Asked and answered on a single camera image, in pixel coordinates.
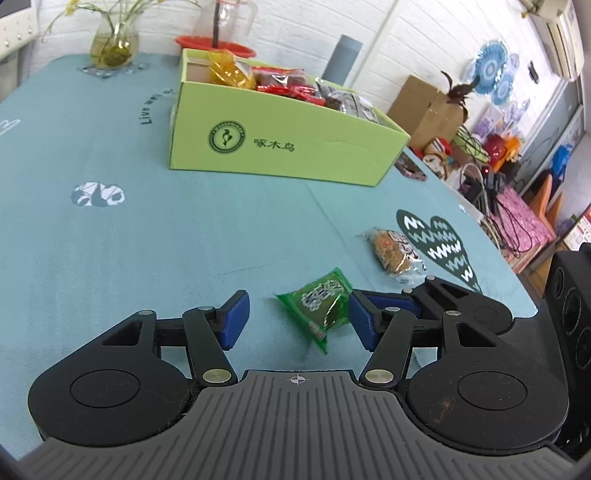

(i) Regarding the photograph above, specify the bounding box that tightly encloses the glass vase with plant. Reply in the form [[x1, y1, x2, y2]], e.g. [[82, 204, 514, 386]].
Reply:
[[33, 1, 204, 68]]

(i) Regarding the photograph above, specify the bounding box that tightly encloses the pink patterned cloth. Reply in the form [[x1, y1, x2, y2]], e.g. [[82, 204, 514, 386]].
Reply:
[[490, 186, 556, 259]]

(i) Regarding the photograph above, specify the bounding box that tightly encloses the dark feather decoration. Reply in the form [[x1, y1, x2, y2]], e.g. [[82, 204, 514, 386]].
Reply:
[[441, 71, 480, 121]]

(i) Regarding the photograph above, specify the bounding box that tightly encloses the blue paper fan decoration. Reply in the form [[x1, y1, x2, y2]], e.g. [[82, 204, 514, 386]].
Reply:
[[475, 40, 508, 95]]

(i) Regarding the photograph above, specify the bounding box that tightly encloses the white air conditioner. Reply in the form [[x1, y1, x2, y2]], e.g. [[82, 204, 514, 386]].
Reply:
[[529, 0, 585, 82]]

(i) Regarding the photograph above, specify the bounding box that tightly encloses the brown cardboard box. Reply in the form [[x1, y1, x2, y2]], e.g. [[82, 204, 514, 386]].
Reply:
[[387, 75, 465, 150]]

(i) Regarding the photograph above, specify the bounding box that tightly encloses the black stirring stick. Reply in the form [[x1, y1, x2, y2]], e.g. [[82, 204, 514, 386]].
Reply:
[[211, 0, 221, 49]]

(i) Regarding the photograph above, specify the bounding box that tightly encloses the green candy packet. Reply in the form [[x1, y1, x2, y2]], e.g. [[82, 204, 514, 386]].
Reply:
[[276, 268, 353, 354]]

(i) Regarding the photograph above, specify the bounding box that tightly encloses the yellow cake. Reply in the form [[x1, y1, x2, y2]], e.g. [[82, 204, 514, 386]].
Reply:
[[208, 50, 257, 90]]

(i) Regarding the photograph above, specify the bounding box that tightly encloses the teal patterned tablecloth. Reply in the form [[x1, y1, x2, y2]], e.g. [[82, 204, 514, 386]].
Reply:
[[1, 55, 536, 457]]

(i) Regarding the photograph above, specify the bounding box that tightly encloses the grey blue tumbler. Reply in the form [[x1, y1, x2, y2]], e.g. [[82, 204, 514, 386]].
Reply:
[[322, 35, 363, 85]]

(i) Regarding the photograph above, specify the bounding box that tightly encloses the smartphone red case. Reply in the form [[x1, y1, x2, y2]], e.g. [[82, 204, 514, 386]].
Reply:
[[394, 152, 427, 182]]

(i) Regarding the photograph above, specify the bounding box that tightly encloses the red plastic basin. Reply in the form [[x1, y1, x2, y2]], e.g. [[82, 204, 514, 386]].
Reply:
[[175, 35, 256, 59]]

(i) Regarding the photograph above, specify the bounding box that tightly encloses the green cardboard box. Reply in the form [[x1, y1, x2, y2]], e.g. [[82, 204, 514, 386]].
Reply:
[[169, 49, 410, 186]]

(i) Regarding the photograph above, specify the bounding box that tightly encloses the glass pitcher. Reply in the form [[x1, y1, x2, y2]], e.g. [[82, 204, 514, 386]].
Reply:
[[193, 0, 259, 42]]

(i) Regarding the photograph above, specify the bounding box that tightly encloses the silver snack bag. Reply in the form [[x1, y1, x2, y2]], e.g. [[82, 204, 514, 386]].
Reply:
[[315, 78, 380, 124]]

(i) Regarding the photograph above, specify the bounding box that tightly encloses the white countertop appliance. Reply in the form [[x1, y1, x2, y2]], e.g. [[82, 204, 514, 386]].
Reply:
[[0, 0, 39, 61]]

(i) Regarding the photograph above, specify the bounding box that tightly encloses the dark red snack pack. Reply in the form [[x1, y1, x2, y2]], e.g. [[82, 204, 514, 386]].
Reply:
[[252, 66, 325, 106]]

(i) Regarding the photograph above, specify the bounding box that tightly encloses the black speaker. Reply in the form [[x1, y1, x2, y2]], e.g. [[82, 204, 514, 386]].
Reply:
[[544, 243, 590, 396]]

